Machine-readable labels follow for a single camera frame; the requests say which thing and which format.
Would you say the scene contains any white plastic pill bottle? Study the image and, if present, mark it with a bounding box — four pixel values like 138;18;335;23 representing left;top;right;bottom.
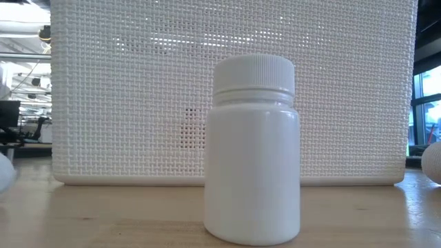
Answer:
203;54;301;247

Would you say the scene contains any white woven plastic basket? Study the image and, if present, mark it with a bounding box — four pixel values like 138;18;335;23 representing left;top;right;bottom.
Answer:
50;0;420;187

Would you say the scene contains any white bandage roll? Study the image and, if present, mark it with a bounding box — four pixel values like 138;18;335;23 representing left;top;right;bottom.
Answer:
420;141;441;186
0;153;17;194

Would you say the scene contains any round ceiling lamp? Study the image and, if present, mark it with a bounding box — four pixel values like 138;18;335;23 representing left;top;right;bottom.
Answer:
37;25;52;44

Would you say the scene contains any black computer monitor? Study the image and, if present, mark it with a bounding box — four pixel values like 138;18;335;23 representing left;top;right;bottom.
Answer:
0;100;21;129

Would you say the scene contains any dark window frame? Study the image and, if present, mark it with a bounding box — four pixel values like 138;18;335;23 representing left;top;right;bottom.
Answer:
408;61;441;146

